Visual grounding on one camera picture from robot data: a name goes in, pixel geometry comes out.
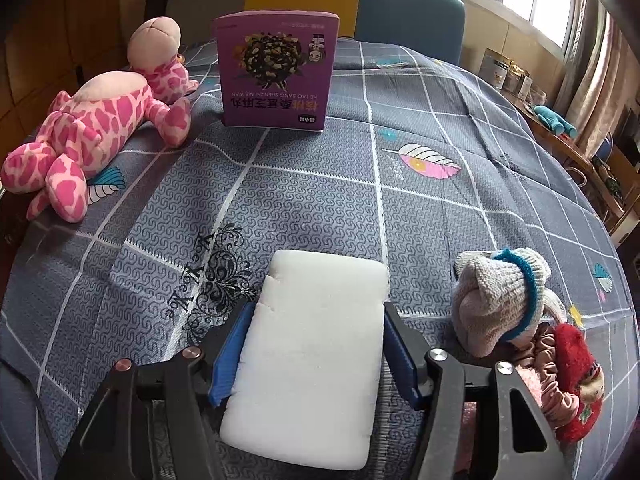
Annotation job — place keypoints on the pink satin scrunchie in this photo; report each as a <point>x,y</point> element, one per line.
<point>545,355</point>

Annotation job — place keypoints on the white foam block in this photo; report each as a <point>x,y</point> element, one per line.
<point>310,360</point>

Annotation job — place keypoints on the red plush doll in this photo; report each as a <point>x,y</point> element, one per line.
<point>575,360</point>

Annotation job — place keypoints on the small printed box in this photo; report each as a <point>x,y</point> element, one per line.
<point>519,82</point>

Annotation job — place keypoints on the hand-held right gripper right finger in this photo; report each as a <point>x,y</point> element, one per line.
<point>405,360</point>

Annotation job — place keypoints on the pink spotted giraffe plush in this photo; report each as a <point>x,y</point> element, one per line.
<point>100,125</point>

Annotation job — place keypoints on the purple printed carton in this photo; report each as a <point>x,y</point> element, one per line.
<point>275,60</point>

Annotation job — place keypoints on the pink patterned curtain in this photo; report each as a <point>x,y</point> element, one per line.
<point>595,85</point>

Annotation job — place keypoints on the metal can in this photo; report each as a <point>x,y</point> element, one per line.
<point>495,67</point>

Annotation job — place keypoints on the blue plush toy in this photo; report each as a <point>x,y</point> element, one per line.
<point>555,120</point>

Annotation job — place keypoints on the wooden wardrobe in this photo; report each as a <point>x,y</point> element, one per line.
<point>50,35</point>

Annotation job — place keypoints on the grey yellow blue headboard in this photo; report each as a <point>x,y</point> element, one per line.
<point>400,15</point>

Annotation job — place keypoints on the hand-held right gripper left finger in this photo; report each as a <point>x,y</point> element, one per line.
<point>232,355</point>

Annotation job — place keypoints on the wooden desk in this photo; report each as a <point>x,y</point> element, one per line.
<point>575,160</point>

